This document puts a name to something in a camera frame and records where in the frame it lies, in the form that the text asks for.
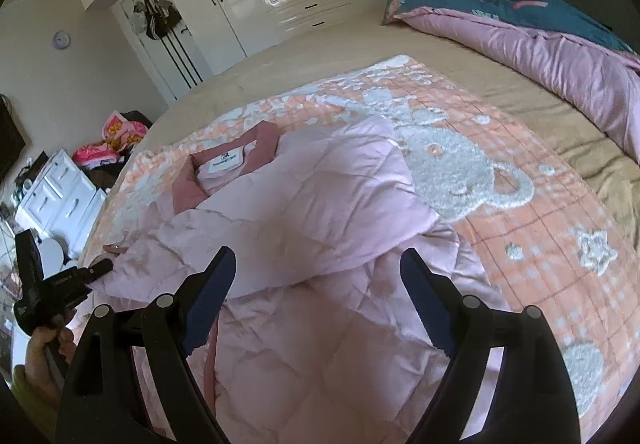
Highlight white drawer chest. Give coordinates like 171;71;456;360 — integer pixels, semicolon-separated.
15;149;106;259

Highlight teal and pink duvet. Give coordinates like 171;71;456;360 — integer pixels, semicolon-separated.
383;0;639;159

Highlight person's left hand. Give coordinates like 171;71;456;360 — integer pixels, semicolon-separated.
24;327;76;406

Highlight round wall clock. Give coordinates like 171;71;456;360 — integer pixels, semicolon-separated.
52;30;70;50

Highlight tan bed sheet mattress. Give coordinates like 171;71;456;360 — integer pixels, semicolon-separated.
81;8;640;245

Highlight black wall television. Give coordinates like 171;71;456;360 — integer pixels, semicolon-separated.
0;95;26;180

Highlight white bedroom door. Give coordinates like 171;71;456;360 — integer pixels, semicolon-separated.
112;0;213;104

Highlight orange bear pattern blanket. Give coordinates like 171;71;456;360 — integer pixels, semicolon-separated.
81;54;639;442

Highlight pink and yellow clothes pile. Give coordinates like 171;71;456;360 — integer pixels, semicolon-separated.
72;112;148;170

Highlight pink quilted coat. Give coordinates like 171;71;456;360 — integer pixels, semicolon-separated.
92;116;506;443

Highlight white oval boards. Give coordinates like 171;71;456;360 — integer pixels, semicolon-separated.
37;238;65;277

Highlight bags hanging on door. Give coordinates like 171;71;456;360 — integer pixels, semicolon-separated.
129;0;182;40

